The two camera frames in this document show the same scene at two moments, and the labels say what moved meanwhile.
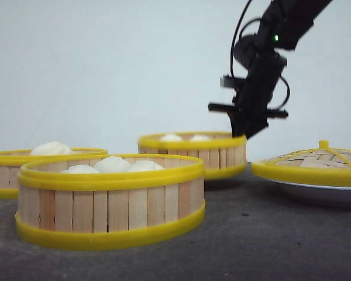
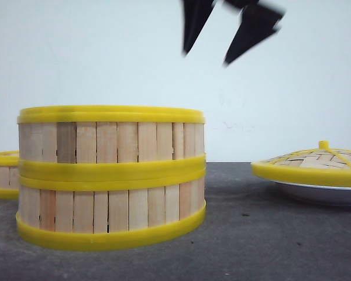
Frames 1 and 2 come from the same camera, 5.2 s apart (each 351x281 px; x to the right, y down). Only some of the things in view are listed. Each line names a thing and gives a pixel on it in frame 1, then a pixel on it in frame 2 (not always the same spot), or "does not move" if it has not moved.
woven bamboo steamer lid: (323, 166) does not move
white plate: (341, 196) does not move
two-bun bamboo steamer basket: (223, 155) → (110, 140)
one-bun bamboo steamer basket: (4, 167) does not move
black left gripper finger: (238, 123) → (195, 14)
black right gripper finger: (256, 124) → (258, 21)
